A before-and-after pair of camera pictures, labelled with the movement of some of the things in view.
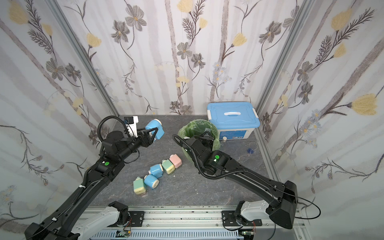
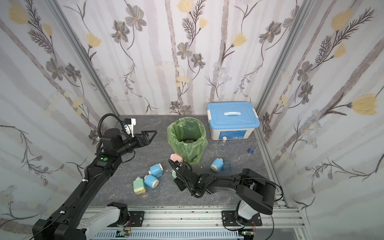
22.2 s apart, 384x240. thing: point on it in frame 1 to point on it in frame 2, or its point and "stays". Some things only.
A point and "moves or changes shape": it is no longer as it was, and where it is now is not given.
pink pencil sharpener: x=176 y=160 stays
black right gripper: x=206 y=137 to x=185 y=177
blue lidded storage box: x=235 y=120 stays
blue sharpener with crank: x=156 y=123 moves or changes shape
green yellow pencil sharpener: x=168 y=166 to x=174 y=174
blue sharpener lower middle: x=151 y=181 stays
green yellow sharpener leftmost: x=139 y=186 stays
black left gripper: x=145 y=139 stays
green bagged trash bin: x=196 y=128 to x=187 y=138
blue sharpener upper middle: x=156 y=170 stays
